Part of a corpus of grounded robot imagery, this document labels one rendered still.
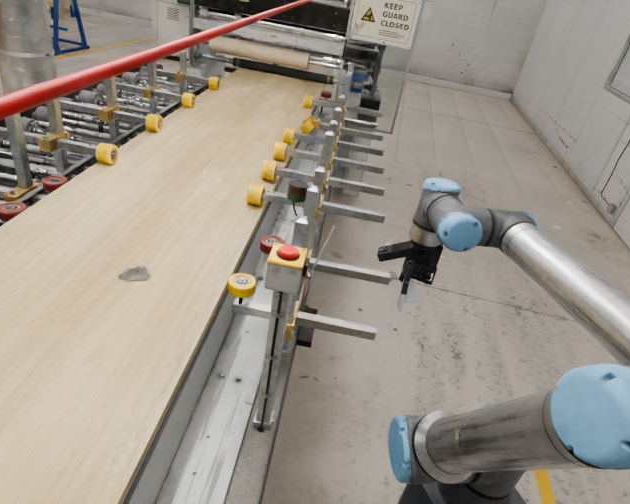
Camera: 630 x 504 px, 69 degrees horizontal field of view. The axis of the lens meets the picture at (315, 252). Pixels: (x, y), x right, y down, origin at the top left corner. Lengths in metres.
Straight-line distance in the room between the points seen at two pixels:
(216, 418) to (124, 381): 0.36
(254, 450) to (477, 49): 9.58
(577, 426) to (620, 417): 0.06
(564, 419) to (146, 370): 0.81
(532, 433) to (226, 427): 0.83
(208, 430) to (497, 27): 9.59
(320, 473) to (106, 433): 1.19
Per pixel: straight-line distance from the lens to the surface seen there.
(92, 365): 1.13
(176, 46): 0.38
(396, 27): 3.80
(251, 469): 1.19
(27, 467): 1.01
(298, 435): 2.12
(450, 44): 10.19
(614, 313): 0.87
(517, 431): 0.80
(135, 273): 1.37
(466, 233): 1.06
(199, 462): 1.29
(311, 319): 1.37
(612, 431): 0.64
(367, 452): 2.14
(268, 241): 1.54
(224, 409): 1.38
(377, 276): 1.56
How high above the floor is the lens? 1.71
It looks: 32 degrees down
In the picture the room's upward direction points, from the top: 11 degrees clockwise
